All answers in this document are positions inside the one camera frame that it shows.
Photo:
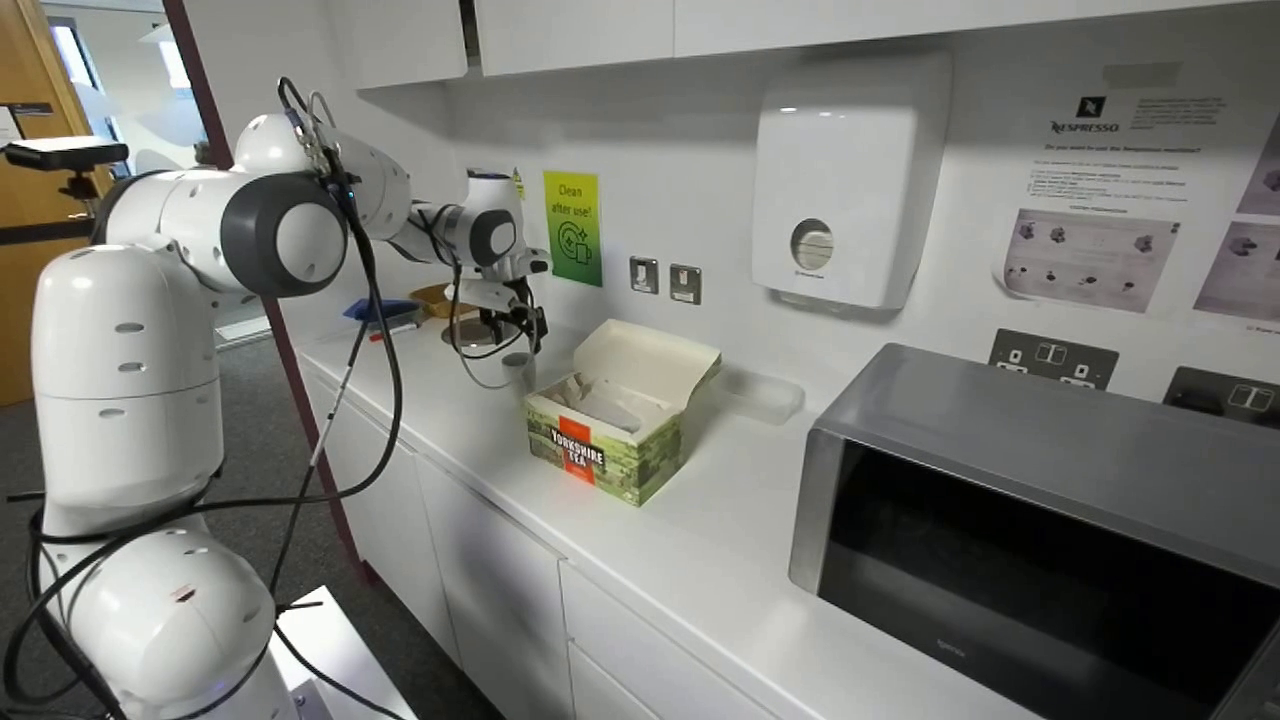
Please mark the white floor plate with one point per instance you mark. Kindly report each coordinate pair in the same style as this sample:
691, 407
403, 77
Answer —
334, 653

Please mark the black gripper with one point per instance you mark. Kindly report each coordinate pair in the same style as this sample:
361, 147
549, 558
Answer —
521, 296

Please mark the silver wall socket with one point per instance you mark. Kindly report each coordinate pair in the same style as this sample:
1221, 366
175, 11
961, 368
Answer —
687, 280
642, 279

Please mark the white paper towel dispenser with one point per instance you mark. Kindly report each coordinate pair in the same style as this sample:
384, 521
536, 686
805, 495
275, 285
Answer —
836, 201

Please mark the brown cardboard box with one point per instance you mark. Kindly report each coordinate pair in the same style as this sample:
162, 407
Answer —
447, 301

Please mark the round metal drain tray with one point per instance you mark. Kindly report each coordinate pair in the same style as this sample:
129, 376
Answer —
464, 339

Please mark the white wall cabinet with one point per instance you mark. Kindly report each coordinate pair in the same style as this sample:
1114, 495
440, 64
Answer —
602, 33

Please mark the black camera on stand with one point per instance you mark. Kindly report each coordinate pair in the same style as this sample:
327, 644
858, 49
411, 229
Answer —
62, 149

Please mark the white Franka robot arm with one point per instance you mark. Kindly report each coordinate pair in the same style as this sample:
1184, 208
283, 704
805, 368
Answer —
124, 375

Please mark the dark wall switch plate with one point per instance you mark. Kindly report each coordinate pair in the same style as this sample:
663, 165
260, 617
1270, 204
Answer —
1055, 356
1221, 399

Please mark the white base cabinet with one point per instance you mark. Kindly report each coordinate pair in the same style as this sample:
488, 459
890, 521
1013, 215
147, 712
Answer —
506, 585

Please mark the green open tea box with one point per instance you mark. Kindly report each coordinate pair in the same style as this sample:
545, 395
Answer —
620, 425

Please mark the stainless steel microwave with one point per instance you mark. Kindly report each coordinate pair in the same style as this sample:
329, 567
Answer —
1040, 532

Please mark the white instruction poster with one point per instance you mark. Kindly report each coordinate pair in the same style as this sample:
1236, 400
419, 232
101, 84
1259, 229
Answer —
1147, 201

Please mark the blue flat item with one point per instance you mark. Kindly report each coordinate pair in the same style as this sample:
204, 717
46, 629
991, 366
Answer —
381, 314

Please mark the green clean after use poster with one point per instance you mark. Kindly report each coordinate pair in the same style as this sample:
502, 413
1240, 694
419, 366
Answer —
572, 224

